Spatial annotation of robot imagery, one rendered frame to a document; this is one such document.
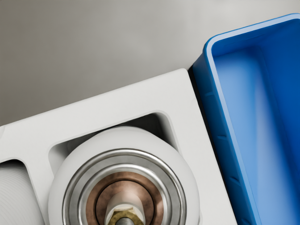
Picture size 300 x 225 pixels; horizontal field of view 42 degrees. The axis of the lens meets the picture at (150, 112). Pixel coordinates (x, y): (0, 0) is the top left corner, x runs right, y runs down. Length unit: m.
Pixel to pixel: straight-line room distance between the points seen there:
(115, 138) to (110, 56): 0.26
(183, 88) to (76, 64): 0.21
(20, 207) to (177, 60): 0.28
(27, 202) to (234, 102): 0.29
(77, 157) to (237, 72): 0.31
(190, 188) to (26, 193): 0.14
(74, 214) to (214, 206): 0.13
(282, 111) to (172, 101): 0.23
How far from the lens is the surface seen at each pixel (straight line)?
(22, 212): 0.30
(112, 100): 0.31
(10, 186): 0.32
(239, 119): 0.51
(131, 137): 0.24
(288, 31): 0.45
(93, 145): 0.24
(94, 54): 0.50
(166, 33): 0.51
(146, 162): 0.24
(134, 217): 0.21
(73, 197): 0.24
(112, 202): 0.23
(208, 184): 0.32
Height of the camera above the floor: 0.49
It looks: 86 degrees down
